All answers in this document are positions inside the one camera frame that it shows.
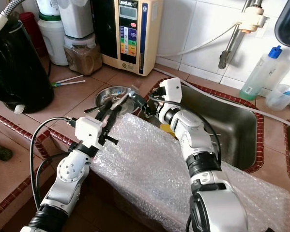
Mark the yellow plastic cup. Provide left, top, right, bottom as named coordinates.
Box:
left=159, top=123, right=177, bottom=138

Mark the black electric kettle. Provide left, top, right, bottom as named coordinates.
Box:
left=0, top=19, right=55, bottom=114

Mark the red canister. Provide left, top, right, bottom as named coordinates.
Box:
left=19, top=12, right=45, bottom=58

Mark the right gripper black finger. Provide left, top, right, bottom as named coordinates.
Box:
left=130, top=93, right=153, bottom=114

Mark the jar of brown powder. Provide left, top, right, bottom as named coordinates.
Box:
left=64, top=35, right=103, bottom=75

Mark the white tub with label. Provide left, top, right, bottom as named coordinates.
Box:
left=36, top=0, right=61, bottom=17

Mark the soap bottle with blue cap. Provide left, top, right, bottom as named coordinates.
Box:
left=239, top=45, right=283, bottom=101

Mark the dark green oblong object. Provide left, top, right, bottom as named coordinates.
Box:
left=0, top=140, right=15, bottom=161

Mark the cream wall hose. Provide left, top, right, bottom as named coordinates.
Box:
left=157, top=23, right=237, bottom=58

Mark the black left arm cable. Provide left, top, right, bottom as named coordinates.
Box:
left=31, top=117, right=77, bottom=211

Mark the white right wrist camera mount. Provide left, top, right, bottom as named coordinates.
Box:
left=158, top=77, right=183, bottom=104

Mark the white stick with green end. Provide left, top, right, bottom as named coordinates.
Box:
left=53, top=75, right=84, bottom=84
left=54, top=79, right=86, bottom=87

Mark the cream faucet filter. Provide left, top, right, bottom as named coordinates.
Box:
left=236, top=5, right=269, bottom=33

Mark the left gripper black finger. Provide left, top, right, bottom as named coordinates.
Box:
left=95, top=96, right=114, bottom=119
left=106, top=93, right=128, bottom=120

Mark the clear plastic cup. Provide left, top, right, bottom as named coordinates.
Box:
left=266, top=85, right=290, bottom=111

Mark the chrome wall faucet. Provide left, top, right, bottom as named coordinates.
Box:
left=219, top=0, right=259, bottom=70

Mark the metal spoon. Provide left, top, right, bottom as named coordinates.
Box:
left=83, top=99, right=114, bottom=115

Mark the clear bubble wrap sheet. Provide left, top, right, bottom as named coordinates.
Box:
left=92, top=114, right=290, bottom=232

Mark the shallow steel bowl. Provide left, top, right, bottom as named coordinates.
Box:
left=96, top=86, right=138, bottom=114

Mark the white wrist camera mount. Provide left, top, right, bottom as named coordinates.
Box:
left=75, top=116, right=107, bottom=150
left=158, top=77, right=183, bottom=104

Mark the white jug with green lid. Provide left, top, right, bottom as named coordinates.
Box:
left=38, top=18, right=68, bottom=66

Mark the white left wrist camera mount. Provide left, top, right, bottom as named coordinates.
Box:
left=75, top=116, right=107, bottom=150

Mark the cream water ionizer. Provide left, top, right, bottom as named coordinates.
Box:
left=92, top=0, right=164, bottom=76

